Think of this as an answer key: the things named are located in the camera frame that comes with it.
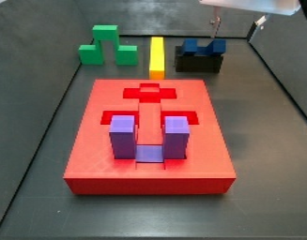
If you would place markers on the white gripper mounting plate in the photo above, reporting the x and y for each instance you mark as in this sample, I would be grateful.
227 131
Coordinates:
283 7

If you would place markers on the blue U-shaped block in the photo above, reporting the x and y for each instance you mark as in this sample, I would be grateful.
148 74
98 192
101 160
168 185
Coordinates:
215 49

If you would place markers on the black fixture block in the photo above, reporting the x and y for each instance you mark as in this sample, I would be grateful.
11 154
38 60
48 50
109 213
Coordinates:
197 63

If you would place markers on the red base board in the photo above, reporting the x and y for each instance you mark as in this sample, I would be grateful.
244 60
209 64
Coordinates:
96 173

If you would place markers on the yellow long bar block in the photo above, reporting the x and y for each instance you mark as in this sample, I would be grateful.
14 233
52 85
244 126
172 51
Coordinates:
157 60

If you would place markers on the green stepped block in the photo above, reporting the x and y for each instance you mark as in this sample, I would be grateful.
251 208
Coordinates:
106 38

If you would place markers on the purple U-shaped block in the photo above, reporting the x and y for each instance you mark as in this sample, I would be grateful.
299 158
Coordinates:
152 142

